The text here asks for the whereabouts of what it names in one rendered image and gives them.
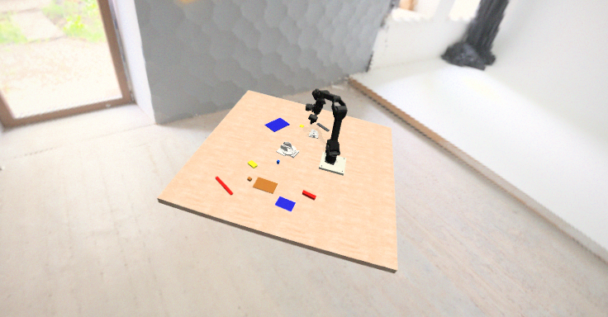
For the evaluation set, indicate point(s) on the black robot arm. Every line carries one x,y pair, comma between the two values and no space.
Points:
332,148

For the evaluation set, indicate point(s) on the orange flat plate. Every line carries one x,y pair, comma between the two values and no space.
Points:
265,185

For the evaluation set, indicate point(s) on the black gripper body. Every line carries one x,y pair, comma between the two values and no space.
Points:
317,111

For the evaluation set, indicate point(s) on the blue flat square plate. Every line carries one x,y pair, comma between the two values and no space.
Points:
277,124

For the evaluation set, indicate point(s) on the blue flat rectangular plate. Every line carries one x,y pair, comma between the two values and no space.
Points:
285,204

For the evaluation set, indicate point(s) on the red thin bar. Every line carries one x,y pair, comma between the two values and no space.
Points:
221,182

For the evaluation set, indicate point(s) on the red rectangular bar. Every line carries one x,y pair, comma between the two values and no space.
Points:
309,195

